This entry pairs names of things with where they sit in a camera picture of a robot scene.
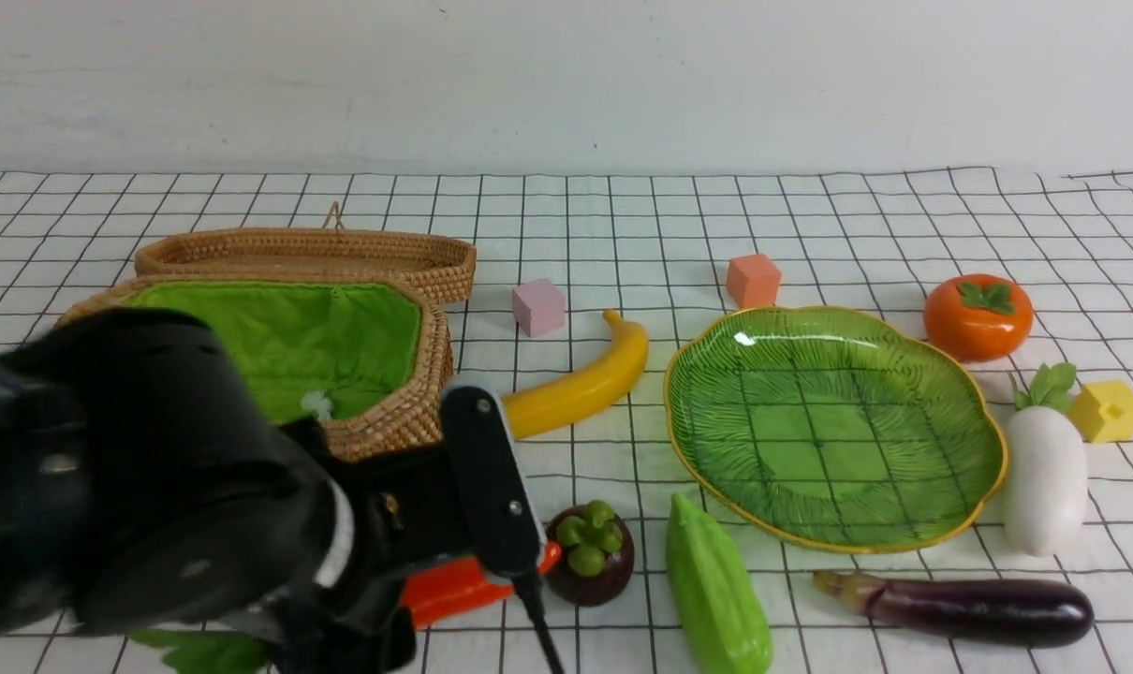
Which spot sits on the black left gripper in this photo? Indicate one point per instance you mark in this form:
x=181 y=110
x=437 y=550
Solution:
x=360 y=530

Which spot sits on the orange toy carrot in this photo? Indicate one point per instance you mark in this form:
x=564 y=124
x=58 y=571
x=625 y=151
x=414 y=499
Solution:
x=434 y=595

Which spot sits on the yellow toy banana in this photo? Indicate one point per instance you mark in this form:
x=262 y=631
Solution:
x=584 y=393

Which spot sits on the dark purple toy mangosteen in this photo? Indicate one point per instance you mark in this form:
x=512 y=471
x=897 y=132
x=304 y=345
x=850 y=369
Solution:
x=597 y=554

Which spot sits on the green toy bitter gourd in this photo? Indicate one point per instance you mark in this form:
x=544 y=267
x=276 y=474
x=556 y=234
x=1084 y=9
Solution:
x=721 y=615

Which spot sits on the orange toy persimmon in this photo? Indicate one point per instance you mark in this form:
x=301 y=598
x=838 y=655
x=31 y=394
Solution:
x=978 y=317

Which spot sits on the purple toy eggplant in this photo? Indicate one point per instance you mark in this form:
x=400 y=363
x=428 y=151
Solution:
x=1026 y=613

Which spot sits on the white toy radish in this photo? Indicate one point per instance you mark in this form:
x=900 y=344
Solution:
x=1046 y=490

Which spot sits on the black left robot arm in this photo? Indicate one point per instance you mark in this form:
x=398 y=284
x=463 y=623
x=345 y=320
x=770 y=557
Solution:
x=140 y=484

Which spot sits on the woven rattan basket green lining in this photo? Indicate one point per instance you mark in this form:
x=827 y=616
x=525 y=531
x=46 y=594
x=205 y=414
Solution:
x=375 y=354

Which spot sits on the pink foam cube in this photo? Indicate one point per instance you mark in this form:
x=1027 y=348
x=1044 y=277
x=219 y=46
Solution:
x=539 y=307

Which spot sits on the woven rattan basket lid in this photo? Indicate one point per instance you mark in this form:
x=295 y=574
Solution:
x=440 y=267

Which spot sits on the orange foam cube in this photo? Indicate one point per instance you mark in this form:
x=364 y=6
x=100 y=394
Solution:
x=753 y=281

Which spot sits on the green leaf-shaped glass plate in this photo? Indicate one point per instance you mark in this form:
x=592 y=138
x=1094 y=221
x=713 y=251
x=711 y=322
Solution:
x=830 y=429

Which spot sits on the white grid tablecloth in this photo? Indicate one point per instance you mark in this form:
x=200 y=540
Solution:
x=657 y=250

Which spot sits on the yellow foam cube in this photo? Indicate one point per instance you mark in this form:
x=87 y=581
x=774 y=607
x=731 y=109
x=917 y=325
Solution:
x=1103 y=411

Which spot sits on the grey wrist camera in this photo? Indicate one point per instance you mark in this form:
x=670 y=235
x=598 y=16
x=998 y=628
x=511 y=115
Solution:
x=507 y=537

